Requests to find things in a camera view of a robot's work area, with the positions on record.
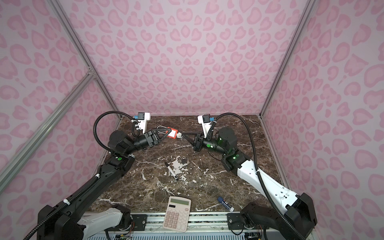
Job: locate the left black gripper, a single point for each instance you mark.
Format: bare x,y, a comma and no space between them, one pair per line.
152,137

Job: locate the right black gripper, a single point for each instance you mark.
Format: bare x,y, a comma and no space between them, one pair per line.
197,144

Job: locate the red padlock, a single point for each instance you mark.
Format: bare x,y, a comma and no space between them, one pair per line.
173,134

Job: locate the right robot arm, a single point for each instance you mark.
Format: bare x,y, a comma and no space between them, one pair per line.
291,214

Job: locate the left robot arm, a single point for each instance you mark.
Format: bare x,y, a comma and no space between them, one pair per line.
65,220

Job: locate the black white marker pen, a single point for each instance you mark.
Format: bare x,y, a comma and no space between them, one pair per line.
171,171

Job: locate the blue white glue stick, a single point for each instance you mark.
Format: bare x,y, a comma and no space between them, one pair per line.
225,204

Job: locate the pink calculator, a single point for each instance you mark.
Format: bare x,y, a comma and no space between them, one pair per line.
177,214

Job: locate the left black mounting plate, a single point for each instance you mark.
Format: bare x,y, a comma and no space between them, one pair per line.
139,222

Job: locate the black mounting plate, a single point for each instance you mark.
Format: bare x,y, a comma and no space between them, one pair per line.
235,221
139,222

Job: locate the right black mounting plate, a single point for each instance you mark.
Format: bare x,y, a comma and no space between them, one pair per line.
235,221

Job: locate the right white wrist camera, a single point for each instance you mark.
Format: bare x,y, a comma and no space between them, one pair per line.
208,123

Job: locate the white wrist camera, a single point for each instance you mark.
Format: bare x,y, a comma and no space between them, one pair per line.
140,122
208,123

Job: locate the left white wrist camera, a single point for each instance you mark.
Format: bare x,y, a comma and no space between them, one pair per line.
140,122

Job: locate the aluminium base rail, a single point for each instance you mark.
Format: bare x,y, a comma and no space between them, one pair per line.
201,226

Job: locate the left corner aluminium post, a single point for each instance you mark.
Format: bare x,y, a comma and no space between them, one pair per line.
79,46

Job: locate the corner aluminium post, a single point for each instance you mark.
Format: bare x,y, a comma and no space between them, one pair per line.
307,13
79,46

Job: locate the diagonal aluminium frame bar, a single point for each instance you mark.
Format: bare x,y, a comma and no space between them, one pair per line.
20,159

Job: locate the right corner aluminium post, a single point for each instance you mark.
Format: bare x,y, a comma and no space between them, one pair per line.
307,13

